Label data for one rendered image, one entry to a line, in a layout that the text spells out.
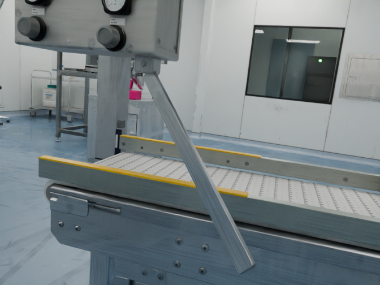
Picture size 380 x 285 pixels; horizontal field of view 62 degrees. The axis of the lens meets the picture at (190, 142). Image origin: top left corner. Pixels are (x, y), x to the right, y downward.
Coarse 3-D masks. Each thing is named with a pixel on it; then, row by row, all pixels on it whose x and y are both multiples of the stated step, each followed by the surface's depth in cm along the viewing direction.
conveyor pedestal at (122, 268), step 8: (120, 264) 56; (128, 264) 55; (120, 272) 56; (128, 272) 56; (136, 272) 55; (120, 280) 56; (128, 280) 56; (136, 280) 55; (168, 280) 54; (176, 280) 53; (184, 280) 53; (192, 280) 52
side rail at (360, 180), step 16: (128, 144) 77; (144, 144) 76; (160, 144) 75; (208, 160) 72; (224, 160) 71; (240, 160) 70; (256, 160) 69; (272, 160) 68; (288, 176) 68; (304, 176) 67; (320, 176) 66; (336, 176) 65; (352, 176) 64; (368, 176) 63
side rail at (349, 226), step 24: (48, 168) 52; (72, 168) 50; (120, 192) 48; (144, 192) 47; (168, 192) 46; (192, 192) 45; (240, 216) 44; (264, 216) 43; (288, 216) 42; (312, 216) 41; (336, 216) 40; (360, 216) 40; (360, 240) 40
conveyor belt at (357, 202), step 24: (120, 168) 63; (144, 168) 65; (168, 168) 67; (216, 168) 71; (264, 192) 57; (288, 192) 58; (312, 192) 60; (336, 192) 61; (360, 192) 63; (336, 240) 42
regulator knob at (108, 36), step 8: (112, 24) 41; (120, 24) 41; (104, 32) 39; (112, 32) 39; (120, 32) 41; (104, 40) 39; (112, 40) 39; (120, 40) 41; (112, 48) 41; (120, 48) 41
